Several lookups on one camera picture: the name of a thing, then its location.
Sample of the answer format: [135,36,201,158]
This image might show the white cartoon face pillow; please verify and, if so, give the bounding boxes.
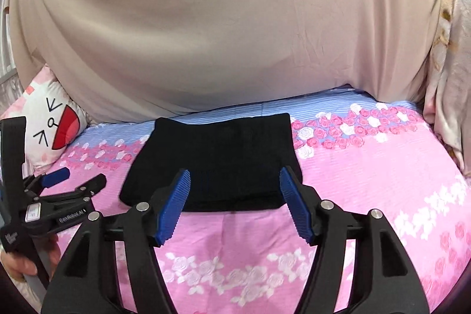
[1,65,87,175]

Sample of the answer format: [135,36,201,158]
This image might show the beige draped curtain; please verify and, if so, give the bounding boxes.
[7,0,441,122]

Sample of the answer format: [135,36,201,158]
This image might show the pale floral blanket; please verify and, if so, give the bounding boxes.
[423,0,470,178]

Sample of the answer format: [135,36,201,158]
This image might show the pink floral bed sheet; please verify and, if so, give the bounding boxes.
[33,87,471,314]

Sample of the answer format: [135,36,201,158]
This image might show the white satin cloth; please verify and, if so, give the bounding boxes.
[0,0,23,113]

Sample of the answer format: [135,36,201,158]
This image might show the person's left hand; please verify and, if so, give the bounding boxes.
[0,234,62,283]

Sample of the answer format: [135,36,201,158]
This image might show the black fleece-lined pants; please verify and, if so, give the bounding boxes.
[119,113,303,212]

